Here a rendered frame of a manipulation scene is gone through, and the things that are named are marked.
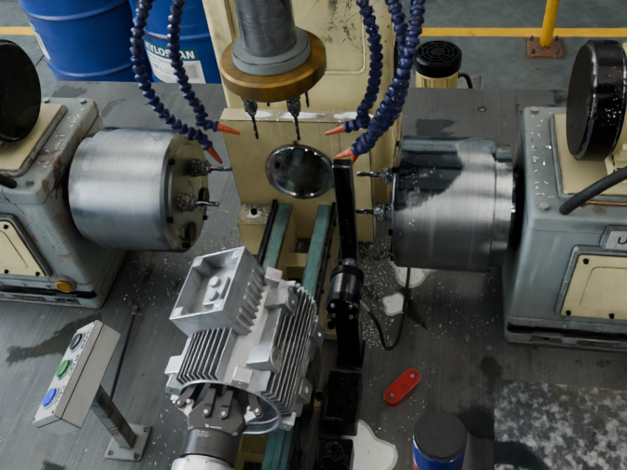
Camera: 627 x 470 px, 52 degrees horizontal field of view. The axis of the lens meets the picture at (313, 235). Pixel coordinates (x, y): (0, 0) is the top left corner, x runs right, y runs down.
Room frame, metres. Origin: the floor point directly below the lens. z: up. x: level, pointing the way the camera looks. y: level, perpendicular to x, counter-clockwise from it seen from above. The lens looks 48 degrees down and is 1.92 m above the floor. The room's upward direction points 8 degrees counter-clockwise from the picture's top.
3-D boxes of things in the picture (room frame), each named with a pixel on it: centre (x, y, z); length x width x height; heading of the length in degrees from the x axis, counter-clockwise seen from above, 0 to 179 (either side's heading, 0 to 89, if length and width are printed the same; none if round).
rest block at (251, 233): (1.00, 0.12, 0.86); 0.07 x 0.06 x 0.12; 74
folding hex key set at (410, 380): (0.59, -0.12, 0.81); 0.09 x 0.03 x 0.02; 126
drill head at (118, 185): (1.00, 0.38, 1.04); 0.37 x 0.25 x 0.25; 74
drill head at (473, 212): (0.82, -0.28, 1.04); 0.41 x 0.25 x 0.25; 74
